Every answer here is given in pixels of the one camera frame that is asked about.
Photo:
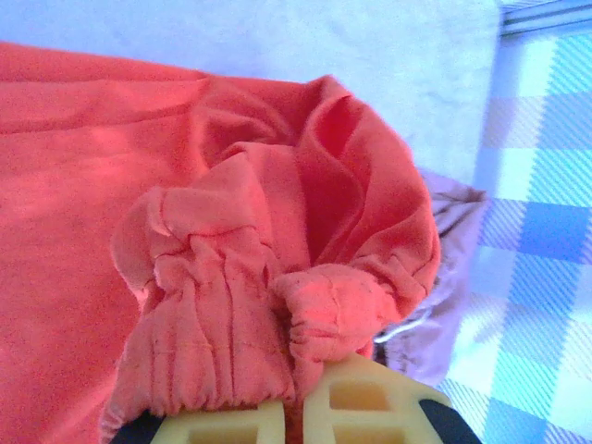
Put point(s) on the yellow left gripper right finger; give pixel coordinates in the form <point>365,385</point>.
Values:
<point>370,407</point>

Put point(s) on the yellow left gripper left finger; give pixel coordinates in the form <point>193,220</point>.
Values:
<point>222,427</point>

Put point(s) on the pink shorts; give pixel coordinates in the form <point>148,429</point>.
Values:
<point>455,259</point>

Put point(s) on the orange shorts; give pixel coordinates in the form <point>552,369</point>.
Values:
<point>115,208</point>

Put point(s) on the aluminium corner post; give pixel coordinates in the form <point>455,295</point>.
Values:
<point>546,16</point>

